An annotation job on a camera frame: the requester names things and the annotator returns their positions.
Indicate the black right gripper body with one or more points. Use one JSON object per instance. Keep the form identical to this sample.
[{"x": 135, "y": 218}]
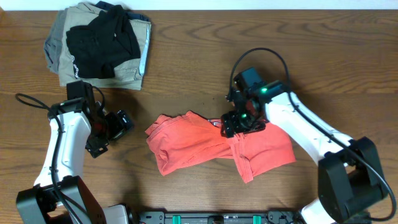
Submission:
[{"x": 242, "y": 121}]

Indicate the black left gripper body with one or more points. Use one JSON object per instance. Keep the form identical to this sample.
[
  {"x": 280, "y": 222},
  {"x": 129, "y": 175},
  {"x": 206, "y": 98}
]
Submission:
[{"x": 111, "y": 126}]

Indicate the red orange t-shirt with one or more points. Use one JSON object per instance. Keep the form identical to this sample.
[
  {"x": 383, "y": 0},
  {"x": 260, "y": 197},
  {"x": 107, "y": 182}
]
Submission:
[{"x": 190, "y": 139}]

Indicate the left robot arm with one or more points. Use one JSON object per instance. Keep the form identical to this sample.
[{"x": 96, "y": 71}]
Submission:
[{"x": 59, "y": 194}]

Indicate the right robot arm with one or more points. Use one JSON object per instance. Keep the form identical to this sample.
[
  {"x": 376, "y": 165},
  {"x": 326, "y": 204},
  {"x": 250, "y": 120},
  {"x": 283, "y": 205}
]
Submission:
[{"x": 350, "y": 176}]

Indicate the khaki folded garment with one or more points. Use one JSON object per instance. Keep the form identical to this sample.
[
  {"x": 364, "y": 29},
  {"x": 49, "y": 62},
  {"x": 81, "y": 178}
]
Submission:
[{"x": 129, "y": 74}]

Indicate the black folded garment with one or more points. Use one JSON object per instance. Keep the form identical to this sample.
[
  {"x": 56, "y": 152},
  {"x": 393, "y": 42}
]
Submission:
[{"x": 103, "y": 44}]

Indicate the grey folded garment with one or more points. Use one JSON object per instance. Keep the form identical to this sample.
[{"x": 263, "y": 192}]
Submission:
[{"x": 53, "y": 43}]

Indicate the black mounting rail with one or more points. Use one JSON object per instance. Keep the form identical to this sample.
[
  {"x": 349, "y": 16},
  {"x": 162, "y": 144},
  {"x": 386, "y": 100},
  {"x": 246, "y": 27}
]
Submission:
[{"x": 270, "y": 217}]

